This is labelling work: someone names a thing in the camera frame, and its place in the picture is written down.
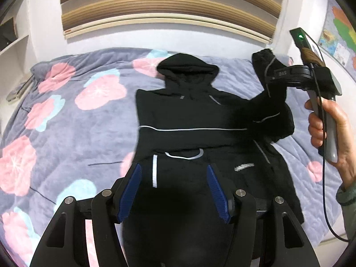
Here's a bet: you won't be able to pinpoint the black hooded jacket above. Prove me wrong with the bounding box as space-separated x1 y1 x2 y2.
123 54 304 266

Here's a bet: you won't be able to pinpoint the person's right hand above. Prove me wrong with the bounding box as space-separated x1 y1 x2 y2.
308 98 355 189

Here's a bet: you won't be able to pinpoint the world map poster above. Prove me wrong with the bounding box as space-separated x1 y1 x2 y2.
318 0 356 80

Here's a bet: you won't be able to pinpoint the green right sleeve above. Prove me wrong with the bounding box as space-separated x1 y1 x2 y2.
336 182 356 240

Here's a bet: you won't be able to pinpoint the wooden slatted headboard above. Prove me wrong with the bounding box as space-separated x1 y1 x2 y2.
60 0 283 43

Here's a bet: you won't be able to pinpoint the grey floral bed blanket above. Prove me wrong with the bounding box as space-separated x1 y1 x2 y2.
1 48 341 266

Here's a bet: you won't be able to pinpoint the stacked books on shelf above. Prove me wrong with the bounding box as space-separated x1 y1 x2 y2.
6 75 34 103

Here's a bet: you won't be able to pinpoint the white bookshelf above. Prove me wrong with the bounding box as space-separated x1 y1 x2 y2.
0 0 37 104

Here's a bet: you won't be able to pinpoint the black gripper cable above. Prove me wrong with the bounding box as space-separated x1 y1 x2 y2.
312 63 350 242

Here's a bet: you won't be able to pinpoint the black charging cable on bed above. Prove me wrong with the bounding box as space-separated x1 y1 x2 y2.
29 159 124 205

